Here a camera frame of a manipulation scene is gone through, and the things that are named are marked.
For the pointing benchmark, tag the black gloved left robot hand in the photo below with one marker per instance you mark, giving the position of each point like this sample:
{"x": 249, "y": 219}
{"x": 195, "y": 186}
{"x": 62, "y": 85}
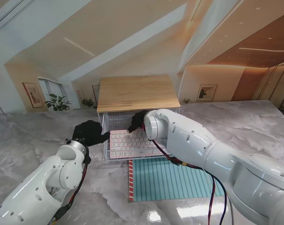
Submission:
{"x": 89, "y": 133}

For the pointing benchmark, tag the teal striped mouse pad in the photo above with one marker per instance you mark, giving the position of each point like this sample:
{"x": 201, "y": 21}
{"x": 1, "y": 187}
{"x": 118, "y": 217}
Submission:
{"x": 170, "y": 182}

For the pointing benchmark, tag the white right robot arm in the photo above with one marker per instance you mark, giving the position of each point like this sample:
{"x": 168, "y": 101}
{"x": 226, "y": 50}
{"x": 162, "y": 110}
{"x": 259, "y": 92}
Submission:
{"x": 214, "y": 154}

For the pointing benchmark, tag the pink and white keyboard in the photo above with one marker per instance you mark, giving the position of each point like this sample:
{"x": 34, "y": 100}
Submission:
{"x": 127, "y": 143}

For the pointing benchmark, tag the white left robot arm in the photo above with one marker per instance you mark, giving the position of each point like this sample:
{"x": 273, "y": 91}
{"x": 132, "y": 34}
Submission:
{"x": 38, "y": 185}

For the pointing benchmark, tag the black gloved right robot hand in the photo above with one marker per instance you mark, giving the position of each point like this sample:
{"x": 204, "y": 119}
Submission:
{"x": 138, "y": 120}

